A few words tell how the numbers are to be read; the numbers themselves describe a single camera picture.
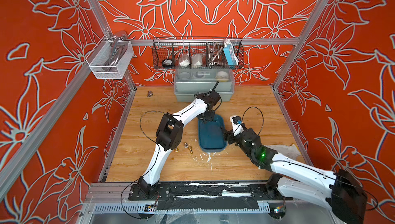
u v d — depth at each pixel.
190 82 0.96
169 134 0.56
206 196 0.73
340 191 0.40
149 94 1.14
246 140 0.58
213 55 0.83
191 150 0.86
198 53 0.97
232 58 0.88
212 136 0.88
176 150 0.86
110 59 0.82
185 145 0.88
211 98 0.75
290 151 0.85
